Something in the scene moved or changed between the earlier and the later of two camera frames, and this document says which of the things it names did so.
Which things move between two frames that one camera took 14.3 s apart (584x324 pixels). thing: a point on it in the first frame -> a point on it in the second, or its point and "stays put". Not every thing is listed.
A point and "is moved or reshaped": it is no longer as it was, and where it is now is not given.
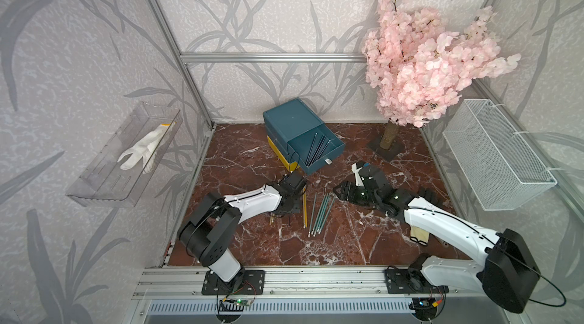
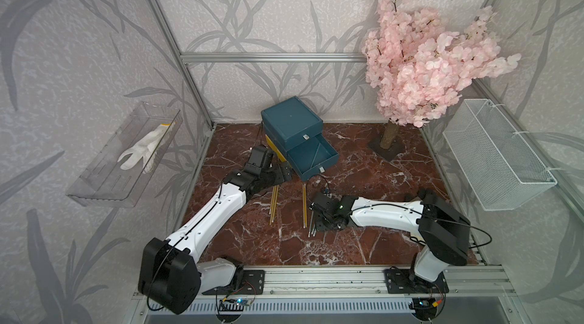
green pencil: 312,215 -> 315,156
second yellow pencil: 304,208 stays put
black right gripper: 345,193 -> 320,229
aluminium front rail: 187,282 stays put
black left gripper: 297,206 -> 280,177
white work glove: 147,148 stays put
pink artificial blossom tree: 417,58 stays put
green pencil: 327,214 is moved or reshaped
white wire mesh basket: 502,168 stays put
